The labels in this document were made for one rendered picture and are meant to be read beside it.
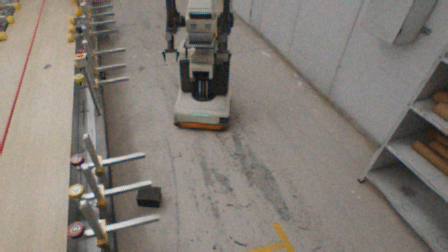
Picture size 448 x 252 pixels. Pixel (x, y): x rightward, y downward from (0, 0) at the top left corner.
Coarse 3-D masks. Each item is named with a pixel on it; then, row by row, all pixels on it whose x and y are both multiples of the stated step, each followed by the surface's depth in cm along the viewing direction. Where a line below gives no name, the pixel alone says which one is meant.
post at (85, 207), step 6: (84, 204) 121; (84, 210) 123; (90, 210) 125; (90, 216) 127; (90, 222) 130; (96, 222) 132; (96, 228) 135; (102, 228) 142; (96, 234) 139; (102, 234) 140; (108, 240) 151; (108, 246) 149
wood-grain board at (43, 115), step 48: (48, 0) 388; (0, 48) 289; (48, 48) 285; (0, 96) 228; (48, 96) 225; (0, 144) 188; (48, 144) 185; (0, 192) 159; (48, 192) 158; (0, 240) 139; (48, 240) 137
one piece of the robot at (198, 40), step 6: (192, 36) 249; (198, 36) 248; (204, 36) 247; (210, 36) 246; (186, 42) 249; (192, 42) 249; (198, 42) 248; (204, 42) 248; (210, 42) 247; (186, 48) 250; (198, 48) 257; (204, 48) 256; (210, 48) 247; (186, 54) 257
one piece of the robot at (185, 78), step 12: (180, 48) 291; (192, 48) 290; (216, 48) 288; (228, 48) 287; (180, 60) 300; (180, 72) 309; (228, 72) 301; (192, 84) 309; (204, 84) 310; (216, 84) 312; (204, 96) 321
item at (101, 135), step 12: (96, 36) 347; (96, 96) 254; (96, 120) 233; (96, 132) 222; (96, 144) 213; (108, 156) 208; (108, 168) 196; (108, 180) 188; (108, 204) 175; (108, 216) 169
